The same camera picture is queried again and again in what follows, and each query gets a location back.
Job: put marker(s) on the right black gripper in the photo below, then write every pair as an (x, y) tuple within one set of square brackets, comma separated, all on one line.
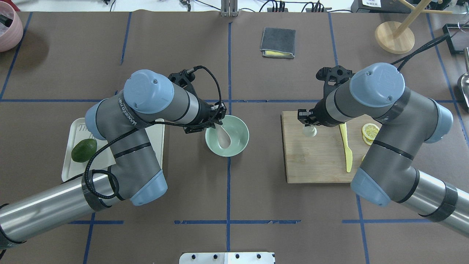
[(317, 112)]

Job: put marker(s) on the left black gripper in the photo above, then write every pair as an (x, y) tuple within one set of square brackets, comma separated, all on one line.
[(205, 111)]

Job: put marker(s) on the white speckled spoon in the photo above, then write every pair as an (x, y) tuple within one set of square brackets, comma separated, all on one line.
[(224, 139)]

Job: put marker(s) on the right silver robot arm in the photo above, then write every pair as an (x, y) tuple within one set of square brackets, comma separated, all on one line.
[(407, 120)]

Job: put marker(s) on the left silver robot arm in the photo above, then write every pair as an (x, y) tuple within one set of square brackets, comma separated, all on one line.
[(127, 166)]

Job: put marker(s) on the mint green bowl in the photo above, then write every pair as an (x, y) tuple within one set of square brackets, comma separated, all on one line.
[(239, 136)]

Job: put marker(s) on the pink mixing bowl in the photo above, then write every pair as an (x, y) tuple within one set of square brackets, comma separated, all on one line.
[(11, 28)]

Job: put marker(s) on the lemon slice top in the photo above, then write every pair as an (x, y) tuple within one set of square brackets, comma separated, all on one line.
[(370, 131)]

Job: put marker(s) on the lemon slice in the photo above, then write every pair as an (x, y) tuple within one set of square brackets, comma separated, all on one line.
[(367, 141), (370, 131)]

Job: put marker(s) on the yellow sponge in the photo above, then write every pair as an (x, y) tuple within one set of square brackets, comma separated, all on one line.
[(276, 54)]

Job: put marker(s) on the grey folded cloth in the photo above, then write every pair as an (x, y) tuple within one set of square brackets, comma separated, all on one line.
[(279, 40)]

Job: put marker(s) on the wooden mug tree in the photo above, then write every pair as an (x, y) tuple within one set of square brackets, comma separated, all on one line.
[(396, 37)]

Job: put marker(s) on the lemon slice bottom back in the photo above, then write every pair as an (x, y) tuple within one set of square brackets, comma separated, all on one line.
[(367, 141)]

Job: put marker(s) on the yellow plastic knife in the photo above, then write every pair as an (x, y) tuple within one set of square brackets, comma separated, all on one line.
[(347, 151)]

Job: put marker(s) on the wooden cutting board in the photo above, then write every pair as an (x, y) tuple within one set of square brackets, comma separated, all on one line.
[(321, 159)]

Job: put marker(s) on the metal scoop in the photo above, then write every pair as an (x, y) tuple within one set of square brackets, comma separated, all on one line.
[(463, 81)]

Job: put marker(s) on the wine glass rack tray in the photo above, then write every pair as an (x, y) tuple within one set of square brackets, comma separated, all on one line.
[(458, 36)]

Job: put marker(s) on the green avocado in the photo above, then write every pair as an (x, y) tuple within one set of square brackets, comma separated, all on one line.
[(84, 150)]

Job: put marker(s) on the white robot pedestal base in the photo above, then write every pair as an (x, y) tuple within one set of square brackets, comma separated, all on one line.
[(228, 258)]

